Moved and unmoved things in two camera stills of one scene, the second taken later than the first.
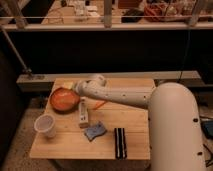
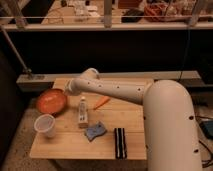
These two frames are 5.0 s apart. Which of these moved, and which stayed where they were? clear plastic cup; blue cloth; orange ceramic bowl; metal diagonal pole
Moved: orange ceramic bowl
Stayed: blue cloth; clear plastic cup; metal diagonal pole
